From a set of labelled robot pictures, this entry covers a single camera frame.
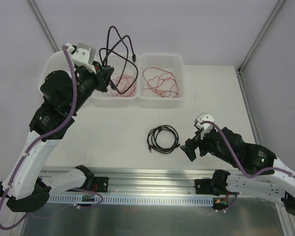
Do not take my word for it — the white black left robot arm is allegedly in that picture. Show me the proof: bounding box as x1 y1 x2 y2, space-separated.
0 61 114 213

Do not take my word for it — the white slotted cable duct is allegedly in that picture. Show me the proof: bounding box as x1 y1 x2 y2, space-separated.
48 194 213 207

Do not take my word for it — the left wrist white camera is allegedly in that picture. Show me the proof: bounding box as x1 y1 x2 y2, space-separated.
65 43 96 74

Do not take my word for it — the middle white perforated basket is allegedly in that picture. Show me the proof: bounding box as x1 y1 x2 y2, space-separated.
90 52 138 107

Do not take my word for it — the thin pink wire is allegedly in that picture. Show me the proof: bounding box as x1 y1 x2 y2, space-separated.
105 72 138 97

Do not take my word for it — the white perforated basket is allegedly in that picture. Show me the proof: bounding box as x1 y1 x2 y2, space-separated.
138 53 185 109
90 52 138 107

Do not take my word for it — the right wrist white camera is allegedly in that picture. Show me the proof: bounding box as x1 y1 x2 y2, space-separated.
194 113 215 135

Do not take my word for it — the aluminium frame rail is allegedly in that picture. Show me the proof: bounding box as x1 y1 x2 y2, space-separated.
90 168 214 197

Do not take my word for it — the thick red wire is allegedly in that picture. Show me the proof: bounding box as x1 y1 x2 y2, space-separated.
142 66 179 98

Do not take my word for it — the round black usb cable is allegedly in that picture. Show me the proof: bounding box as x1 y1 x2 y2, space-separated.
147 125 180 155

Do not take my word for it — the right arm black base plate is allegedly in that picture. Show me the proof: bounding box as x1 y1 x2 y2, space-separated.
194 178 228 196

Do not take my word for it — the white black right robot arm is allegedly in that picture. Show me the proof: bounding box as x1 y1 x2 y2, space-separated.
181 127 295 216

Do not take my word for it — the white solid plastic tub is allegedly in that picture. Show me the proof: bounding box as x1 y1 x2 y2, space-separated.
38 51 72 96

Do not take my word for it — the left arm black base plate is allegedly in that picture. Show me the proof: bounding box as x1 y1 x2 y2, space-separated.
87 177 109 193

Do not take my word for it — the right white perforated basket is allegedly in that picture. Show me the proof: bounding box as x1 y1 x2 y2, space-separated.
138 53 185 109

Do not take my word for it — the wrist white camera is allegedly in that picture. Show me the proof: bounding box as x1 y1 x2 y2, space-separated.
65 43 96 74
194 113 215 135

